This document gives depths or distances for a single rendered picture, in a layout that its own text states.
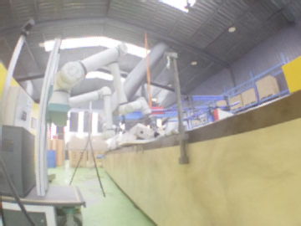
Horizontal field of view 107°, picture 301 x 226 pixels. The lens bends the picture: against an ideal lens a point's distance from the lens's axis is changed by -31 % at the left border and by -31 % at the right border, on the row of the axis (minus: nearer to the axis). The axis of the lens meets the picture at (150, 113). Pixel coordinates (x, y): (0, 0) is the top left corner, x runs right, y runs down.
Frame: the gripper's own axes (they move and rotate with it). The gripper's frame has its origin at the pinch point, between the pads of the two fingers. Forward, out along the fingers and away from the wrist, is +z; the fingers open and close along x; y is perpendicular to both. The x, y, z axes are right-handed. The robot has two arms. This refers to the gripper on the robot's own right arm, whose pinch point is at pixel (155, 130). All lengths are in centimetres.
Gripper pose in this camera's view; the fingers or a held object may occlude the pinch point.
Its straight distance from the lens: 153.9
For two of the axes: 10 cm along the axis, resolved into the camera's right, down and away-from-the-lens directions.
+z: 4.4, 8.9, -0.9
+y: 8.3, -3.7, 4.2
